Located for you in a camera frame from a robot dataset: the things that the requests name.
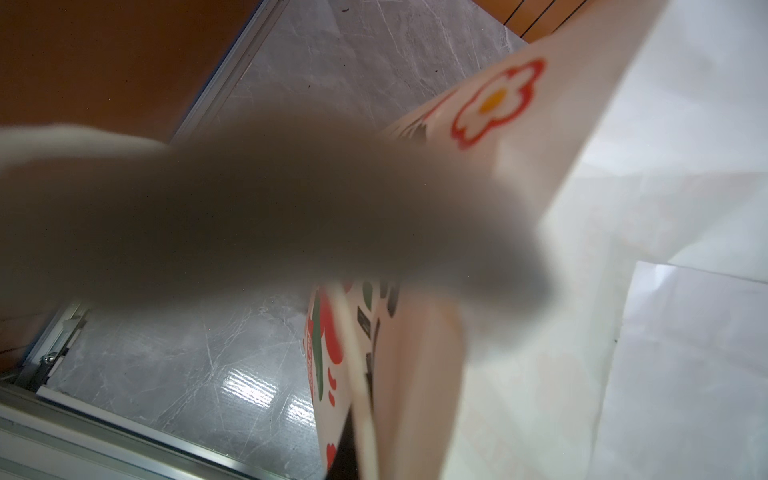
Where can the white floral paper bag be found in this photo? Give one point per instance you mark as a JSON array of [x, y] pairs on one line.
[[553, 269]]

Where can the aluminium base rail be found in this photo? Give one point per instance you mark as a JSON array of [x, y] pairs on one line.
[[45, 435]]

